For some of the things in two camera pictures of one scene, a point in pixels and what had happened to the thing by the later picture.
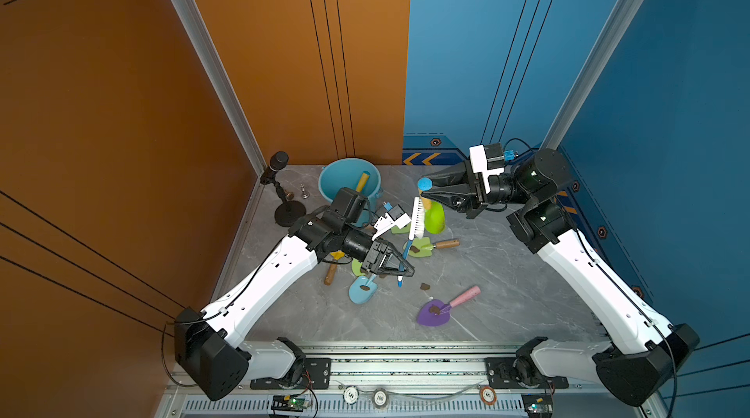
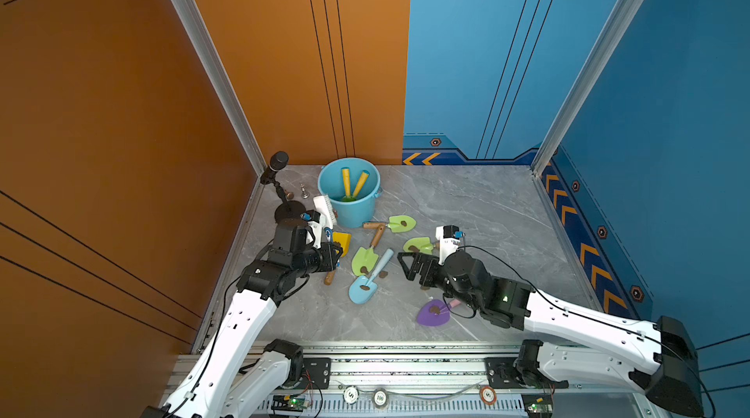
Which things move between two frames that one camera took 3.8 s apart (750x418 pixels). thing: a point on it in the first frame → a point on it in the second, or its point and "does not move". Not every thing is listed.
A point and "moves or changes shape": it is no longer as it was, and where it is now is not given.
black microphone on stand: [290, 212] does not move
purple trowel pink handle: [431, 319] does not move
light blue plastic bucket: [345, 173] does not move
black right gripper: [471, 198] → [428, 263]
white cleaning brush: [417, 229] moves or changes shape
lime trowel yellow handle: [434, 212] → [347, 185]
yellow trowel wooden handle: [337, 255] does not move
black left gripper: [385, 249] → [329, 260]
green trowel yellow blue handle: [363, 180] does not move
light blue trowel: [359, 296] does not move
